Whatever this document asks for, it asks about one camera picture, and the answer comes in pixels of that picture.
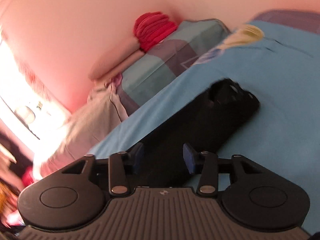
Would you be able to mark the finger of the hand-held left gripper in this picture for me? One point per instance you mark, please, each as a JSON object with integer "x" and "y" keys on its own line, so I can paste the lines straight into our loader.
{"x": 232, "y": 90}

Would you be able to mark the folded beige blankets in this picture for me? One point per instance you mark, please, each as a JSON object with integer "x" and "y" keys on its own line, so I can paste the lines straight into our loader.
{"x": 117, "y": 66}

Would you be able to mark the beige bed sheet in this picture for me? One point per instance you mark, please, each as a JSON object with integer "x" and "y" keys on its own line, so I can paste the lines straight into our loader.
{"x": 87, "y": 130}

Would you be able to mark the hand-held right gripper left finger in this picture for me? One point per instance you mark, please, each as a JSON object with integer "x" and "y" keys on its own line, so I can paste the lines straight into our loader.
{"x": 138, "y": 158}

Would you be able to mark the black pants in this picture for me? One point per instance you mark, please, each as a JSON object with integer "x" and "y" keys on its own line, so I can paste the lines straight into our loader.
{"x": 175, "y": 140}

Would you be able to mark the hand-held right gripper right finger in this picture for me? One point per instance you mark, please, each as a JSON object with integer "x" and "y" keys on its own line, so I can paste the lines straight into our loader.
{"x": 189, "y": 159}

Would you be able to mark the stack of red clothes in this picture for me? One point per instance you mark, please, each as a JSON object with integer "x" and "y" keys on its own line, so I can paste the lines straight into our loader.
{"x": 29, "y": 177}
{"x": 152, "y": 30}

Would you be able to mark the bright window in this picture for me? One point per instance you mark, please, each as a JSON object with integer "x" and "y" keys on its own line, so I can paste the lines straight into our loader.
{"x": 22, "y": 97}

